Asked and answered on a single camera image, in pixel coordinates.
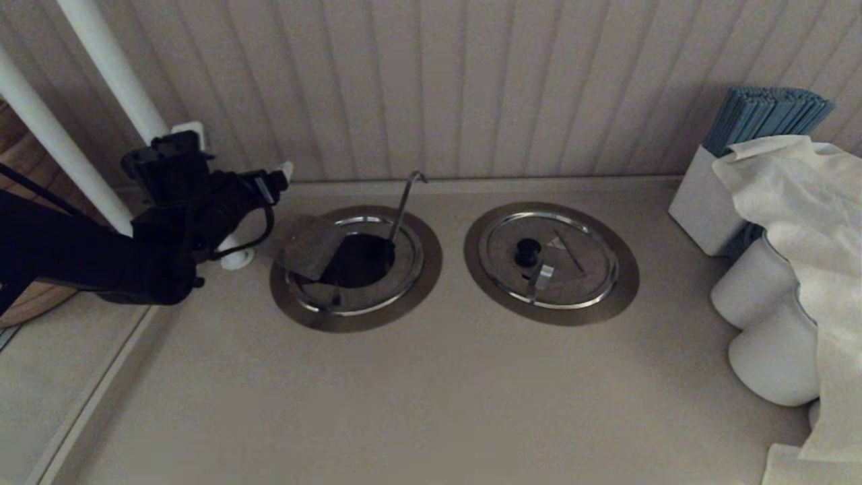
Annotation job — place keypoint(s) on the steel lid with black knob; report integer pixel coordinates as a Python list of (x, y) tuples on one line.
[(579, 283)]

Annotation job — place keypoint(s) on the white pole with round foot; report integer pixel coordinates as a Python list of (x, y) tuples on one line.
[(108, 60)]

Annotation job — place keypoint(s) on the white folded napkin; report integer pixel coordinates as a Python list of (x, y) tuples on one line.
[(781, 469)]

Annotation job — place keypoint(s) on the bundle of blue straws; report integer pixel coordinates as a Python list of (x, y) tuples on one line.
[(764, 118)]

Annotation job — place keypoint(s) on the round wooden table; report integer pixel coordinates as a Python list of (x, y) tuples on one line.
[(13, 145)]

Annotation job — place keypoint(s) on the plain white pole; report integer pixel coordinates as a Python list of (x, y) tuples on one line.
[(40, 124)]

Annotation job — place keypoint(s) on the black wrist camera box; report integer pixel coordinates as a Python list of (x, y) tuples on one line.
[(168, 168)]

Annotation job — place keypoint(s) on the white cylindrical jar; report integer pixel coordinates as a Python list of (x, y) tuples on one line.
[(770, 357), (749, 289)]

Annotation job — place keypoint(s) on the white cloth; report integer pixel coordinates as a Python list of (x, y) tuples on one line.
[(808, 202)]

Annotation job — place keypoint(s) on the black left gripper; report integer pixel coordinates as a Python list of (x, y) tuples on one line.
[(222, 209)]

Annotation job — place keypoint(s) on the white square holder box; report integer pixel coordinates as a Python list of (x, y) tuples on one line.
[(700, 202)]

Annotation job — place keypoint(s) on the hinged steel pot lid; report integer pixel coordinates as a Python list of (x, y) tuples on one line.
[(310, 246)]

